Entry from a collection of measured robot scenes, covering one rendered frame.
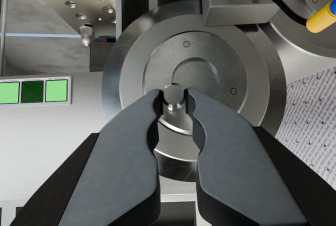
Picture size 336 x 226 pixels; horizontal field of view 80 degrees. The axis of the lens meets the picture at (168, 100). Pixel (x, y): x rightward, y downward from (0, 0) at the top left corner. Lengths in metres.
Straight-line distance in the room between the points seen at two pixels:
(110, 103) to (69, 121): 0.39
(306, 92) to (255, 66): 0.19
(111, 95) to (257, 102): 0.11
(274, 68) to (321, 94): 0.16
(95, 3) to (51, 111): 0.28
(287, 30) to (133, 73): 0.13
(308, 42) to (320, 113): 0.15
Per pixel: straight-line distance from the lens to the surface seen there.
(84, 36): 0.56
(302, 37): 0.21
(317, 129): 0.34
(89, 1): 0.47
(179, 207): 0.60
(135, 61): 0.16
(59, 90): 0.56
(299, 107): 0.37
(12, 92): 0.63
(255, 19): 0.17
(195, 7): 0.19
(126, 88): 0.16
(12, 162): 0.63
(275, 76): 0.18
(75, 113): 0.54
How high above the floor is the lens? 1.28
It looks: 7 degrees down
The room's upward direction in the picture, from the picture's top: 178 degrees clockwise
